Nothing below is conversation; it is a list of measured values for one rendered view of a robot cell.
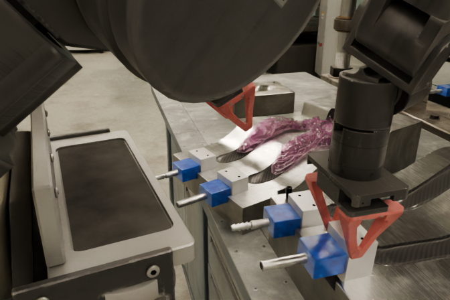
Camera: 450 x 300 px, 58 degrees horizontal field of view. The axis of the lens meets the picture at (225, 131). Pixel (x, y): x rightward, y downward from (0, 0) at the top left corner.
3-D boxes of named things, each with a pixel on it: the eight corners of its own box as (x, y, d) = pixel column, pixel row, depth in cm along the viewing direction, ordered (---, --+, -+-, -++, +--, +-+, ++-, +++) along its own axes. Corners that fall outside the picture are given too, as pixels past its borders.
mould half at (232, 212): (242, 235, 70) (243, 179, 66) (173, 176, 90) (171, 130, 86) (414, 165, 95) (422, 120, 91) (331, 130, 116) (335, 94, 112)
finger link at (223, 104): (250, 109, 70) (229, 62, 65) (272, 122, 64) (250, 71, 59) (218, 131, 68) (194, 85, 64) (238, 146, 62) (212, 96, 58)
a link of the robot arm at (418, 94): (364, -9, 37) (448, 40, 33) (416, -12, 44) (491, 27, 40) (310, 96, 44) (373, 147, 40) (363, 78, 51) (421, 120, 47)
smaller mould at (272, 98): (234, 118, 125) (234, 97, 123) (221, 104, 138) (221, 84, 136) (293, 113, 130) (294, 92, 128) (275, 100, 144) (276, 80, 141)
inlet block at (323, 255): (268, 301, 44) (271, 261, 42) (252, 270, 49) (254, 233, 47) (370, 279, 48) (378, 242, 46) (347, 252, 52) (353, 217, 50)
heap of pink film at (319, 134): (282, 179, 76) (284, 141, 73) (230, 147, 90) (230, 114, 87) (371, 148, 90) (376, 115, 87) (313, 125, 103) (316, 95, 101)
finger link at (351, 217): (356, 228, 51) (367, 161, 47) (394, 265, 45) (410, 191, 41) (308, 236, 49) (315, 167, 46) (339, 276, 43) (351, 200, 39)
